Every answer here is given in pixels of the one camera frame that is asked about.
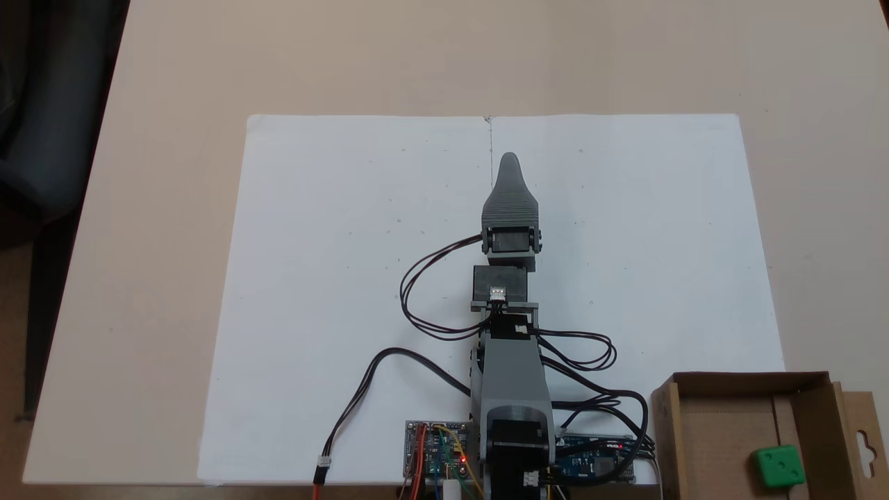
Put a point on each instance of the dark office chair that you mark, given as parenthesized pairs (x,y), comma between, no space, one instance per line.
(48,111)

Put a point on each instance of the blue circuit board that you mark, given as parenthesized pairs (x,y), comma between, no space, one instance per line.
(590,460)

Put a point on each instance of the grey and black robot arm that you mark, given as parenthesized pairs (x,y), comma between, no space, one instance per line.
(510,378)

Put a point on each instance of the green die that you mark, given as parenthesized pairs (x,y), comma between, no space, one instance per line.
(778,469)

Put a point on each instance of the wide ridged grey gripper finger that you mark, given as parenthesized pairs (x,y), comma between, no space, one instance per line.
(512,205)

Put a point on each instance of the brown cardboard box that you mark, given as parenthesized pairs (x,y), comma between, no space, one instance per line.
(722,430)

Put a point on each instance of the white paper sheet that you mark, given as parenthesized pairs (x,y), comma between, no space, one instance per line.
(646,264)
(333,278)

